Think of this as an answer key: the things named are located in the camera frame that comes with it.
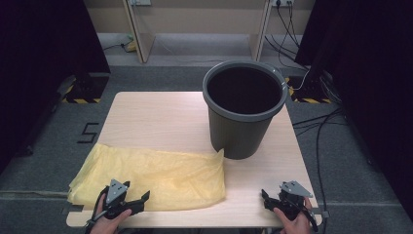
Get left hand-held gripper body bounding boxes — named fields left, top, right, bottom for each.
left=102, top=178, right=137, bottom=219

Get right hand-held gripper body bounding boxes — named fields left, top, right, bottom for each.
left=276, top=180, right=315, bottom=222

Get yellow plastic garbage bag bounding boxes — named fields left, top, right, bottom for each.
left=67, top=142, right=227, bottom=213

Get dark grey trash bin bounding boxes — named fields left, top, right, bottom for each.
left=202, top=58, right=289, bottom=160

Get person's right hand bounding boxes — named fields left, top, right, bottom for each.
left=273, top=198, right=315, bottom=234

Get person's left hand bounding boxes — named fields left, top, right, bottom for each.
left=89, top=194, right=132, bottom=234

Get stand base with hazard tape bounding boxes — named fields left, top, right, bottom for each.
left=56, top=72, right=110, bottom=105
left=284, top=76, right=334, bottom=105

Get black curtain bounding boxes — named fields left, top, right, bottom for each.
left=293, top=0, right=413, bottom=222
left=0, top=0, right=111, bottom=174

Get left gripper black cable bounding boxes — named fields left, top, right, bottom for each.
left=85, top=185, right=110, bottom=234

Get long black floor cable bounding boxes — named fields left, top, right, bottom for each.
left=315, top=110, right=329, bottom=234

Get black floor cables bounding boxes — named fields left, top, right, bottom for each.
left=291, top=108, right=346, bottom=137

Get white thin cable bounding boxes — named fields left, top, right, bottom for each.
left=276, top=62, right=312, bottom=92

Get yellow green plug with cable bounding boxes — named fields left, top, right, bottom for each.
left=102, top=33, right=138, bottom=54

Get black power cables bundle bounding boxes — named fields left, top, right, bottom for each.
left=264, top=0, right=310, bottom=71

